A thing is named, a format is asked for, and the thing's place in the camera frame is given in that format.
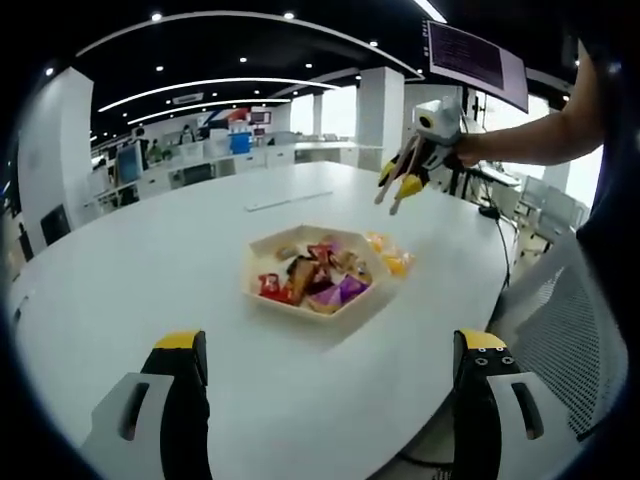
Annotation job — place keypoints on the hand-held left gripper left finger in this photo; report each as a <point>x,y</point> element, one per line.
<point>180,430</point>

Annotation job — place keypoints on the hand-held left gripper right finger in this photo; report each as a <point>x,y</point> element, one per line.
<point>480,435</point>

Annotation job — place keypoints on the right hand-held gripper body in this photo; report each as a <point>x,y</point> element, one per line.
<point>442,125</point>

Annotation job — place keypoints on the yellow food snack packet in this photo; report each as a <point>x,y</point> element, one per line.
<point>395,260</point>

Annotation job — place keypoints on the small brown food packet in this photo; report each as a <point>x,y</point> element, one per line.
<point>362,267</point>

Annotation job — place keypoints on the small gold food packet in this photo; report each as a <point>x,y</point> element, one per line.
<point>285,252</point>

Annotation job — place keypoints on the brown food snack packet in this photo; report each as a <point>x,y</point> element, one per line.
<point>301,274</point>

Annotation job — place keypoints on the beige hexagonal container tray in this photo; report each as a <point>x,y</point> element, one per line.
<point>280,305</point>

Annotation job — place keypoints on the small red food packet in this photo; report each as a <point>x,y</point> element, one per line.
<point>269,285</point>

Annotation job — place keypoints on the blue storage container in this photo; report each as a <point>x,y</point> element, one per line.
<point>240,143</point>

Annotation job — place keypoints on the person's right hand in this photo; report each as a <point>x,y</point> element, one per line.
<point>469,152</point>

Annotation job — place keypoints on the white square pillar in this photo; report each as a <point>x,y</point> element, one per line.
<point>381,115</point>
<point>55,150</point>

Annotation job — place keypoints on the hanging dark screen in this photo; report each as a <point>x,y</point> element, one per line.
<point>475,62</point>

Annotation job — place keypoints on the black plug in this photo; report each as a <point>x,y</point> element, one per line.
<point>489,212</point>

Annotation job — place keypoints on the table socket panel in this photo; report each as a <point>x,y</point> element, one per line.
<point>289,201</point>

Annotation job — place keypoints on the long white counter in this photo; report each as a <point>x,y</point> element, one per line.
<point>270,156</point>

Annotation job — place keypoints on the person's dark shirt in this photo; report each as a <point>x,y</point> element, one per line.
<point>615,200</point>

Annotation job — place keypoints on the black cabinet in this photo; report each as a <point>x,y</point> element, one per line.
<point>54,224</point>

